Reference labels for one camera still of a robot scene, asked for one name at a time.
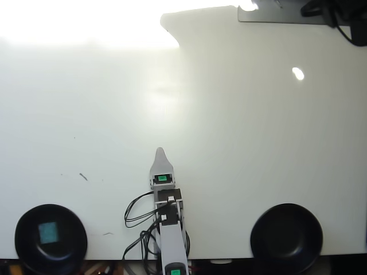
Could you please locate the black block device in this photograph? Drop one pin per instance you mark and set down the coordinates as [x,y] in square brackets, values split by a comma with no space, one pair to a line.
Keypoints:
[359,33]

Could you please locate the black round bowl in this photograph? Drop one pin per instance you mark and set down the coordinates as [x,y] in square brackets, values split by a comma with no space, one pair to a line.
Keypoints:
[286,237]
[28,249]

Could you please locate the white gripper green sticker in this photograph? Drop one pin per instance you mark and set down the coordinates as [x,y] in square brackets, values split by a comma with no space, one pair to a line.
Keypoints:
[162,184]

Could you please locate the blue foam cube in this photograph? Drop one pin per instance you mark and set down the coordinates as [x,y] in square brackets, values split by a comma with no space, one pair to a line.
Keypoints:
[48,232]

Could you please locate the yellow object under table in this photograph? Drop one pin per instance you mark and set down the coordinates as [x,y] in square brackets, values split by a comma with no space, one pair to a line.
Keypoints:
[14,270]

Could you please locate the white clamp piece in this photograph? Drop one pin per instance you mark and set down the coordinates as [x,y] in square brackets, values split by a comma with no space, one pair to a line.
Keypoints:
[221,261]

